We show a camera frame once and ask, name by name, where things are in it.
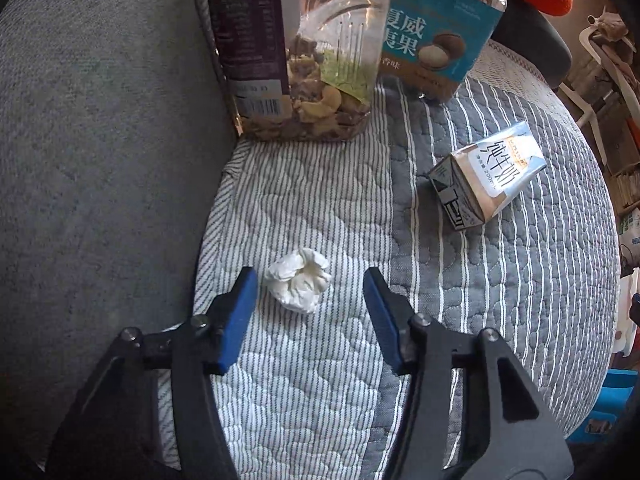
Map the white tissue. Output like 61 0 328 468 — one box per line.
265 247 333 315

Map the grey striped quilted blanket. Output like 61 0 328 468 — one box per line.
157 40 621 480

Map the white metal rack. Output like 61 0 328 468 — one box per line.
557 7 640 171

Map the blue plastic stool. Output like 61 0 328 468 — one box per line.
567 367 640 446

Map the grey fabric sofa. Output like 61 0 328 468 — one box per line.
0 0 573 471

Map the clear bag of nuts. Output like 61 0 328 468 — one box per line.
202 0 401 143

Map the blue nut pouch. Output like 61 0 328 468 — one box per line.
377 0 508 106

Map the small milk carton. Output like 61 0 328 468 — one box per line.
427 121 547 231

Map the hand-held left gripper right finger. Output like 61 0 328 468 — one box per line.
362 267 576 480

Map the green white packet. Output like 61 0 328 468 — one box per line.
617 209 640 246

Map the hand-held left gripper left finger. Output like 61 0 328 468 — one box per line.
45 266 259 480

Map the white plastic basin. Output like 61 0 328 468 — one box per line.
612 267 640 358

